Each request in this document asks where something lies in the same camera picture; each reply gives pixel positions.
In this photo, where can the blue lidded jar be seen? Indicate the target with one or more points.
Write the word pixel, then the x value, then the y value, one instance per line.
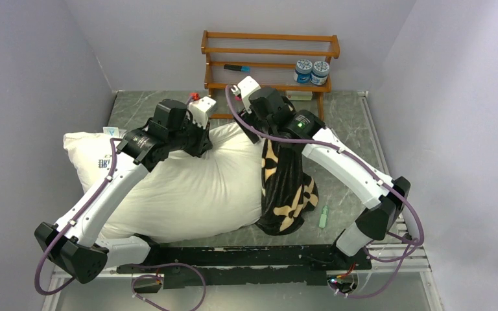
pixel 320 73
pixel 302 71

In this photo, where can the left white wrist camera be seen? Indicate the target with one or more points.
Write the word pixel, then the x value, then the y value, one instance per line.
pixel 201 109

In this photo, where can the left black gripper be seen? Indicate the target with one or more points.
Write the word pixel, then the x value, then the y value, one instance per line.
pixel 203 142

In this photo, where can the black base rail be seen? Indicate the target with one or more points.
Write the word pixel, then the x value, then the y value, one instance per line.
pixel 312 265

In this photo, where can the white pillow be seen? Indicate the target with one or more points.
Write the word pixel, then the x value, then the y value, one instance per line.
pixel 188 197

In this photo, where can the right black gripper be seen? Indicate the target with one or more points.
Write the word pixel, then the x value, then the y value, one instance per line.
pixel 249 116

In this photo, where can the left blue lidded jar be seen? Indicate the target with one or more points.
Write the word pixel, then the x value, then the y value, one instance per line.
pixel 302 71

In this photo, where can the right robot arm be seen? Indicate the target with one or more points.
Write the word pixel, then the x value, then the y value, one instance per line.
pixel 382 196

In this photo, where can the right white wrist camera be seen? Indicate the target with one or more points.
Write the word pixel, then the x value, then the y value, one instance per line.
pixel 245 88

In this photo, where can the blue and black marker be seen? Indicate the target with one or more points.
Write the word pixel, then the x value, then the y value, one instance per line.
pixel 237 68

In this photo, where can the right blue lidded jar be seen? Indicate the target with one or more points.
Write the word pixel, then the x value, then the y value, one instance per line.
pixel 320 73

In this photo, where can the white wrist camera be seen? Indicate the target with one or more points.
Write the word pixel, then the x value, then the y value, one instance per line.
pixel 201 109
pixel 245 88

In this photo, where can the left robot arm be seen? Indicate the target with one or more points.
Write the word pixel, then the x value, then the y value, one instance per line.
pixel 72 242

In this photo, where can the small white cardboard box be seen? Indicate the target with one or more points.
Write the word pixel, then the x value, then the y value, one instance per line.
pixel 299 95

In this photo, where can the green translucent marker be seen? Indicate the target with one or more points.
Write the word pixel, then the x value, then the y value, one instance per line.
pixel 323 217

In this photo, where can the wooden three-tier shelf rack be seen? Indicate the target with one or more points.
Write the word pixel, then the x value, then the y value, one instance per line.
pixel 271 58

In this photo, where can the black pillowcase with beige flowers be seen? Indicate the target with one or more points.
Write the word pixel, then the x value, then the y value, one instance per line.
pixel 287 192

